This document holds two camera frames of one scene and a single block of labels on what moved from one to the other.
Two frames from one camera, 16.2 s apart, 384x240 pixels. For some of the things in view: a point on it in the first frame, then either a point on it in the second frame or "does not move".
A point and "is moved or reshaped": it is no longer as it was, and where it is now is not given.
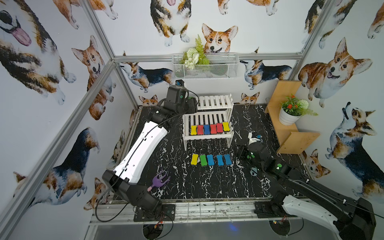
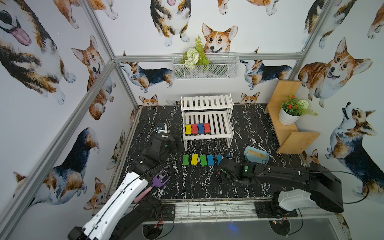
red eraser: (213, 130) to (207, 128)
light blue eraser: (210, 159) does not move
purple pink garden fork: (156, 181) does not move
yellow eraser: (193, 130) is moved or reshaped
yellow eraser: (194, 159) does not move
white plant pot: (286, 119) does not move
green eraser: (203, 160) does not move
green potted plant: (295, 107) does not move
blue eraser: (206, 129) to (200, 127)
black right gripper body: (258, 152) to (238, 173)
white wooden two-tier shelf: (212, 121) does not move
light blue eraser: (220, 160) does not move
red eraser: (200, 129) is moved or reshaped
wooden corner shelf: (290, 140) does not move
